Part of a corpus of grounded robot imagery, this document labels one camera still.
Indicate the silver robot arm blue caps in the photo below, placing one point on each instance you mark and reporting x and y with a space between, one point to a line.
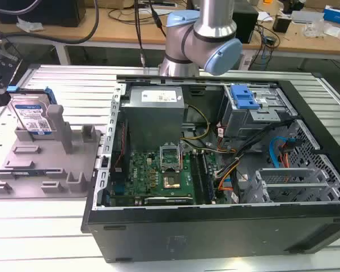
204 31

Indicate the hard disk in blue carrier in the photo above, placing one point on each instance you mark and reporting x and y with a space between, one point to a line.
31 113

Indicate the grey power supply unit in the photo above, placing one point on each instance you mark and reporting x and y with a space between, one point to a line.
154 113

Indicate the green motherboard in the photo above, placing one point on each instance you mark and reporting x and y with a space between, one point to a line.
158 175

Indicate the black chipset heatsink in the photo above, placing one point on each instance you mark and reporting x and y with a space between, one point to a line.
171 182

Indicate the RAM slot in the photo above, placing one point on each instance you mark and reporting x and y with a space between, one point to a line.
197 177

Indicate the graphics card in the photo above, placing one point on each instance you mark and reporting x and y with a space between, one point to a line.
168 200

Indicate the blue drive bay latch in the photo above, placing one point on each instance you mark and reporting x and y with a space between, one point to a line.
243 97

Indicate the metal drive cage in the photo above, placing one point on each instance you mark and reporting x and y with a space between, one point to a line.
252 113

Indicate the black open PC case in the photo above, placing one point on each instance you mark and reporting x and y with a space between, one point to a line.
187 232

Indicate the wooden desk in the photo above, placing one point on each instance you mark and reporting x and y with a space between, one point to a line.
147 31

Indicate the grey parts rack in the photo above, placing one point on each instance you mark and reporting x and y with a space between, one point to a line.
48 173

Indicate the black computer tower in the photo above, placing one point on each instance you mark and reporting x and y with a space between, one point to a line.
245 24

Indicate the black box on desk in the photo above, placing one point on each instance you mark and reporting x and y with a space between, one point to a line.
281 23

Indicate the blue white box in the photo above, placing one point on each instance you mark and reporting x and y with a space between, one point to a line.
337 13

